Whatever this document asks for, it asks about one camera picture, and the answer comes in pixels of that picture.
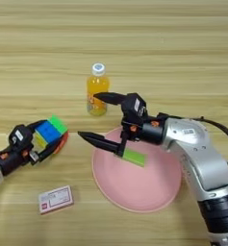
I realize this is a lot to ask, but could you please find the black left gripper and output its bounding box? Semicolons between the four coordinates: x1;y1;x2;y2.
0;119;70;178

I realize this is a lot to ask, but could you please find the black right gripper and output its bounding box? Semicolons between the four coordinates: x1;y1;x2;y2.
77;91;169;159

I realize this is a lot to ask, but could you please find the multicoloured puzzle cube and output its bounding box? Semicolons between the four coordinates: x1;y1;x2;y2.
33;114;70;156

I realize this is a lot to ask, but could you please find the orange juice bottle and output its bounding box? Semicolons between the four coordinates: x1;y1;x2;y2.
86;61;111;117

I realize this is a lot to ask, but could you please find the green rectangular block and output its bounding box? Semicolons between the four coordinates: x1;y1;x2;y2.
121;147;148;168

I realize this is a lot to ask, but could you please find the pink and white card box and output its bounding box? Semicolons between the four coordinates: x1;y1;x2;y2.
38;184;75;215

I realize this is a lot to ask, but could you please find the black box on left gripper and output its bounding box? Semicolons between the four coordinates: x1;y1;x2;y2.
8;124;35;149

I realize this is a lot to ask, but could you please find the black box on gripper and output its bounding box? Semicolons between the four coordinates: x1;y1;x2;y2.
120;92;149;122
8;124;35;149

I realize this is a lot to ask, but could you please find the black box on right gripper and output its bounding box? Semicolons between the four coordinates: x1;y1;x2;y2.
120;92;149;122

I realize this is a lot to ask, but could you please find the pink round plate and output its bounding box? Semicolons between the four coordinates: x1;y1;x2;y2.
91;125;183;213

